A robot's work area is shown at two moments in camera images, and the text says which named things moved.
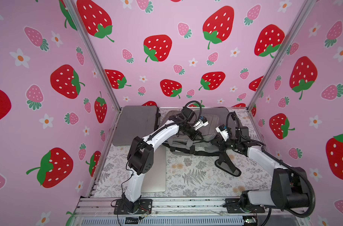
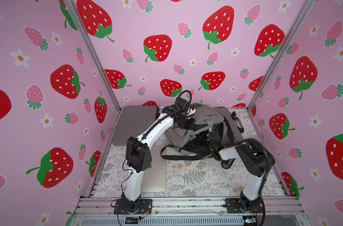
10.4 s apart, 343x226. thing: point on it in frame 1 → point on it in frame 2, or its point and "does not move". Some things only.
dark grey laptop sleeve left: x=134 y=121 does not move
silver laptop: x=155 y=181 does not move
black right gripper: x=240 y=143 → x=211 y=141
